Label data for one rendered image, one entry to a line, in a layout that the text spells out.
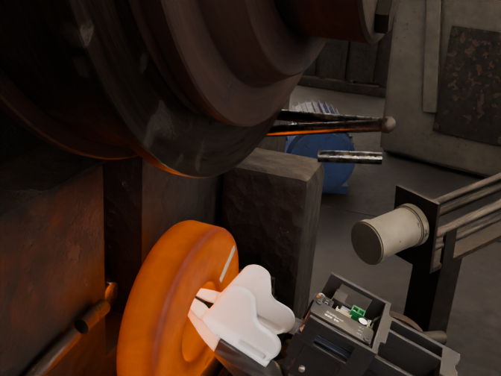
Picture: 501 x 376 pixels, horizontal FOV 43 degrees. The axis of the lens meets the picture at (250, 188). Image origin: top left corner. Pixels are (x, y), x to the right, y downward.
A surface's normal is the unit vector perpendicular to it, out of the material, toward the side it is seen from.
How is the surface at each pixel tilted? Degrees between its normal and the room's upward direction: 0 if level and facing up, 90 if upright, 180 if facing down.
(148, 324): 62
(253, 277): 87
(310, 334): 90
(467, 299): 0
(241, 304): 89
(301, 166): 0
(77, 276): 90
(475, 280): 0
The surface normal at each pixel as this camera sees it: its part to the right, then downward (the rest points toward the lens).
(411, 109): -0.55, 0.28
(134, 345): -0.35, 0.09
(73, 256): 0.94, 0.19
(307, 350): -0.33, 0.33
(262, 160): 0.07, -0.92
